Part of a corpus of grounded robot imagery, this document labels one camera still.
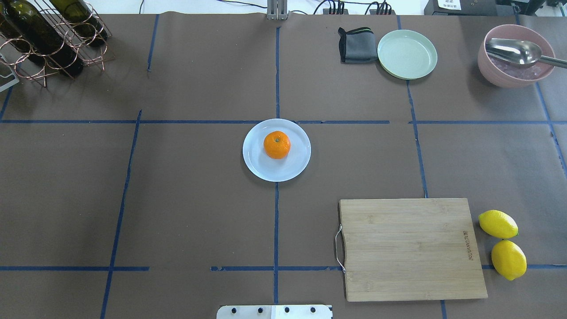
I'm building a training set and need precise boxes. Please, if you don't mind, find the orange mandarin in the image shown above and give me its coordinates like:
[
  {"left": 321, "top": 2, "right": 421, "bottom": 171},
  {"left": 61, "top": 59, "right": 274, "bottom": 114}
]
[{"left": 263, "top": 131, "right": 291, "bottom": 160}]

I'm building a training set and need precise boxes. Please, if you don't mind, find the dark grey folded cloth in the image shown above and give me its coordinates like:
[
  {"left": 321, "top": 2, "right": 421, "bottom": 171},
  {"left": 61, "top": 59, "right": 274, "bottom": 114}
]
[{"left": 338, "top": 27, "right": 378, "bottom": 64}]

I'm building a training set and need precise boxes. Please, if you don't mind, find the upper yellow lemon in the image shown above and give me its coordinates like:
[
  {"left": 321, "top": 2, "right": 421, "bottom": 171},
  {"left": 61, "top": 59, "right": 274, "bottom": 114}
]
[{"left": 478, "top": 210, "right": 519, "bottom": 240}]

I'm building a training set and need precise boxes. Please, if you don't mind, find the bamboo cutting board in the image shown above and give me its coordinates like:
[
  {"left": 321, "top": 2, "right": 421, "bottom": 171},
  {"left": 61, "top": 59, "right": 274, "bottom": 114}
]
[{"left": 338, "top": 198, "right": 488, "bottom": 302}]

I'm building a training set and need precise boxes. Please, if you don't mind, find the aluminium frame post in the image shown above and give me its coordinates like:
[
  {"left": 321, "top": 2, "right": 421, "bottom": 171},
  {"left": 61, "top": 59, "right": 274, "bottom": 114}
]
[{"left": 267, "top": 0, "right": 289, "bottom": 20}]

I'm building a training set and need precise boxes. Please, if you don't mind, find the light green plate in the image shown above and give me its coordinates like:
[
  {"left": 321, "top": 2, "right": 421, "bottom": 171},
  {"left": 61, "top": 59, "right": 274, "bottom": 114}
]
[{"left": 377, "top": 30, "right": 438, "bottom": 80}]

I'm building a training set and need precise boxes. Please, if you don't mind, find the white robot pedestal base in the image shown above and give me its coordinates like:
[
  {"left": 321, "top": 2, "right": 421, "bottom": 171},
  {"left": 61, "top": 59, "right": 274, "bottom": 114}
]
[{"left": 216, "top": 304, "right": 334, "bottom": 319}]

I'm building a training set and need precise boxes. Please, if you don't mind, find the black power strip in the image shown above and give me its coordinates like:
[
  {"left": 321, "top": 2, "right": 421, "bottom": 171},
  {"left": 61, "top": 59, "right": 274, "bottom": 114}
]
[
  {"left": 365, "top": 0, "right": 395, "bottom": 16},
  {"left": 317, "top": 0, "right": 349, "bottom": 16}
]

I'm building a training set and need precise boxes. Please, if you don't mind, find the yellow lemon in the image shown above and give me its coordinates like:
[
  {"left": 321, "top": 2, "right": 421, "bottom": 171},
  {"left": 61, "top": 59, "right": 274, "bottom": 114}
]
[
  {"left": 478, "top": 210, "right": 519, "bottom": 240},
  {"left": 490, "top": 240, "right": 527, "bottom": 281}
]

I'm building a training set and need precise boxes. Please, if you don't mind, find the pink bowl with ice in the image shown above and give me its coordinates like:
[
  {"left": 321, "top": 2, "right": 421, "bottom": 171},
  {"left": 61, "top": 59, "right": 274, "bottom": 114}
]
[{"left": 477, "top": 24, "right": 556, "bottom": 88}]

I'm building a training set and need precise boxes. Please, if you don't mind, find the dark green wine bottle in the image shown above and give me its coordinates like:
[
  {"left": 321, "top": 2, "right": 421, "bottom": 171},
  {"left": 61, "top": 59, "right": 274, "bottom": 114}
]
[{"left": 1, "top": 0, "right": 84, "bottom": 78}]

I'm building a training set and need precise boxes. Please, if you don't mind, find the lower yellow lemon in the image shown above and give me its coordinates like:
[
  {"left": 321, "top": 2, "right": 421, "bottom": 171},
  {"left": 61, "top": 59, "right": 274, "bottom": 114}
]
[{"left": 490, "top": 240, "right": 527, "bottom": 281}]

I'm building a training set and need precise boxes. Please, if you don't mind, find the light blue plate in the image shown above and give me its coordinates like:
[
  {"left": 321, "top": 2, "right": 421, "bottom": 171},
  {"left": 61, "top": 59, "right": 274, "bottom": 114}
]
[{"left": 242, "top": 118, "right": 311, "bottom": 182}]

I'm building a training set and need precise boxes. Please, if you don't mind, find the copper wire wine rack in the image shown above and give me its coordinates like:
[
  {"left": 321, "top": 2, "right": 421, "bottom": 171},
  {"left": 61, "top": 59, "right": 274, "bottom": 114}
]
[{"left": 1, "top": 0, "right": 116, "bottom": 87}]

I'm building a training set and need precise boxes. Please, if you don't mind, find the metal scoop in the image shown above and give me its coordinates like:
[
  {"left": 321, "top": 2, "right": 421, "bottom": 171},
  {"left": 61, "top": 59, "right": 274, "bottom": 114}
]
[{"left": 485, "top": 38, "right": 567, "bottom": 69}]

